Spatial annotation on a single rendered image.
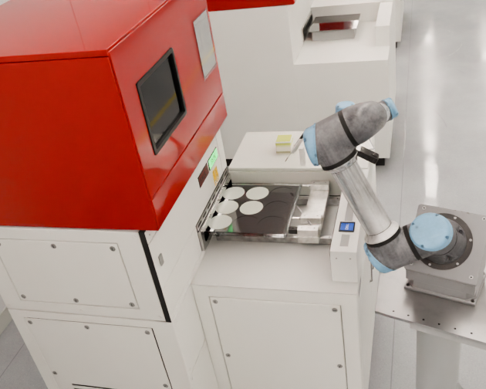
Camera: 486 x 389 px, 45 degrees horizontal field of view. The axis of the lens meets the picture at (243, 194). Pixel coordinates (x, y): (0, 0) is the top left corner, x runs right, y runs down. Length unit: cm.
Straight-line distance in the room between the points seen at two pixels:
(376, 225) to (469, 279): 38
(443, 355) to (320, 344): 45
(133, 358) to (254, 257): 61
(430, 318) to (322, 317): 41
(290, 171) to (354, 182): 84
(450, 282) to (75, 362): 148
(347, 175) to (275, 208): 73
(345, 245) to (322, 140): 53
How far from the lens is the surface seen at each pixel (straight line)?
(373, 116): 171
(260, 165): 260
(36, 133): 185
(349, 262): 209
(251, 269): 225
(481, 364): 301
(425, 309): 206
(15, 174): 199
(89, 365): 251
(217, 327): 240
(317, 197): 249
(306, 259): 226
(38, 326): 246
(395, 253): 185
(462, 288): 205
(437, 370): 238
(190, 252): 223
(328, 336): 227
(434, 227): 183
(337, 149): 170
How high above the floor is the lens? 226
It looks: 32 degrees down
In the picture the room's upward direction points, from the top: 10 degrees counter-clockwise
